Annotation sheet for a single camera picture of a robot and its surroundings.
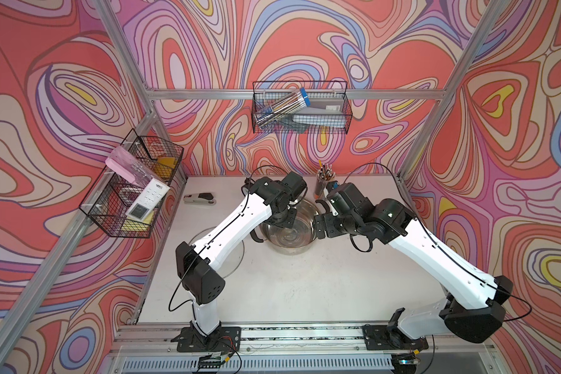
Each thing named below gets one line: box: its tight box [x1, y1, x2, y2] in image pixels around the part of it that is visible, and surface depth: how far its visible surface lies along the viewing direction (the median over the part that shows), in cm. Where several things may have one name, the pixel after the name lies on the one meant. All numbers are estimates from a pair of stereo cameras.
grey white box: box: [291, 97, 347, 128], surface depth 90 cm
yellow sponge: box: [154, 156, 178, 180], surface depth 81 cm
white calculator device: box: [124, 177, 171, 223], surface depth 70 cm
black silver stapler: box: [183, 192, 217, 205], surface depth 110 cm
